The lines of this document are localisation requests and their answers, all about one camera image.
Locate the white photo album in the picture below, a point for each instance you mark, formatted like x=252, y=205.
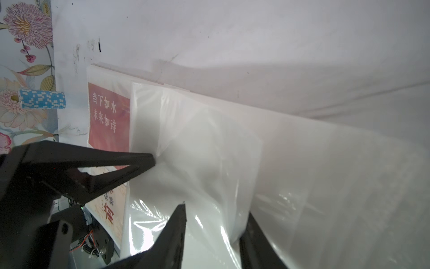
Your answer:
x=325, y=196

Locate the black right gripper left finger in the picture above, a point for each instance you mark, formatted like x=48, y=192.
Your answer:
x=167, y=251

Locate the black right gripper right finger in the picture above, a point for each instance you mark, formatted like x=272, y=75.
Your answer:
x=256, y=251

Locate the beige card red characters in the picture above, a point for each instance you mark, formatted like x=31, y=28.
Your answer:
x=108, y=209

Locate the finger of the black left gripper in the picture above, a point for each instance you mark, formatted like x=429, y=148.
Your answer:
x=81, y=173

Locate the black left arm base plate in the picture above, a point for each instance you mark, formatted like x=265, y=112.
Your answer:
x=90, y=241

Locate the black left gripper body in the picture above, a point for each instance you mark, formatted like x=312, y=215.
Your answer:
x=29, y=239

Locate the small blue white object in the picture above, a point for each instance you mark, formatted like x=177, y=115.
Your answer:
x=39, y=99

